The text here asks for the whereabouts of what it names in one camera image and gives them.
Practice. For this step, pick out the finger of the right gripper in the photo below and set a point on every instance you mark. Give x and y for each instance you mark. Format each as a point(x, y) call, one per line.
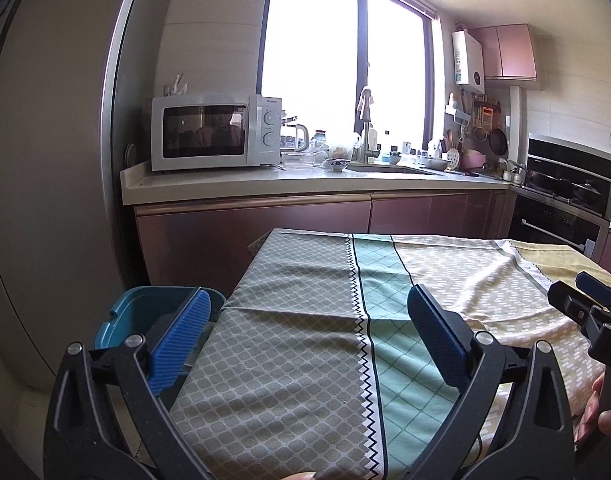
point(595, 289)
point(572, 303)

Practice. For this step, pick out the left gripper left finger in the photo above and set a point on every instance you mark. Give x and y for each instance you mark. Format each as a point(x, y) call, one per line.
point(147, 364)

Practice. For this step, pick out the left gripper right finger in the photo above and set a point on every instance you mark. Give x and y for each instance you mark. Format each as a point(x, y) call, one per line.
point(473, 363)

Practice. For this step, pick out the teal trash bin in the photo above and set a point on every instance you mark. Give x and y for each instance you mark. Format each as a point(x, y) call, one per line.
point(137, 310)

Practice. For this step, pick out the kitchen counter with cabinets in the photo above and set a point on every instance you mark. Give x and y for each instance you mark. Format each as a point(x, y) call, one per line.
point(196, 227)

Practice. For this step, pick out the kitchen faucet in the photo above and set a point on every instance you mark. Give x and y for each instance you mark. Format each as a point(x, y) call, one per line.
point(363, 111)

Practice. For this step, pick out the kitchen window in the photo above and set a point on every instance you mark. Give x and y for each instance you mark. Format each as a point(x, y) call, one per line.
point(318, 56)

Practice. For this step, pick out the right hand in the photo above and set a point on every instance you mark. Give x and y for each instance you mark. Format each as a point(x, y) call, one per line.
point(593, 416)

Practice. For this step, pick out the left hand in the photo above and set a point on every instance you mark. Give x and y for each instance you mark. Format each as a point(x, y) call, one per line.
point(304, 475)

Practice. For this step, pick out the black built-in oven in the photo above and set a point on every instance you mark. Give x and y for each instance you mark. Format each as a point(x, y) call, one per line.
point(565, 196)

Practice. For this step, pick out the patterned tablecloth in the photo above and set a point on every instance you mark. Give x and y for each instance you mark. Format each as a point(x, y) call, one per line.
point(314, 365)

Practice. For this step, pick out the black frying pan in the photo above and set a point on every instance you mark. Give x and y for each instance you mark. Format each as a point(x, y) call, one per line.
point(498, 142)

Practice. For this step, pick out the pink pot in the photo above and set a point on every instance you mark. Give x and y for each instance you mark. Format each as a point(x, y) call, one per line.
point(473, 161)

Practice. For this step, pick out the white soap bottle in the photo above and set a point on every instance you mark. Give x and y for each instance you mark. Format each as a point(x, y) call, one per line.
point(385, 143)

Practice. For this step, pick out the small blue-white bowl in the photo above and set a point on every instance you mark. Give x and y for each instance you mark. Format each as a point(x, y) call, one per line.
point(335, 164)

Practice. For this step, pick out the white microwave oven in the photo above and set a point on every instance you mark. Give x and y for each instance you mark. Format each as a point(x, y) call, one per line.
point(215, 131)

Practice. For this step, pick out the white water heater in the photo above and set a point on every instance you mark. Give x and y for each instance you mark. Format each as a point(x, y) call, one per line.
point(468, 62)

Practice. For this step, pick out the glass electric kettle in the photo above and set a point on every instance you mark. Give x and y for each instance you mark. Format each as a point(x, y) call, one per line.
point(294, 136)

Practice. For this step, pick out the grey refrigerator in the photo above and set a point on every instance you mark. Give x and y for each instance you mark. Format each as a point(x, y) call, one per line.
point(61, 257)

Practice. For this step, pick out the pink wall cabinet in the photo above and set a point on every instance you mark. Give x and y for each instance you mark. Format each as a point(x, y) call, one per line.
point(508, 52)

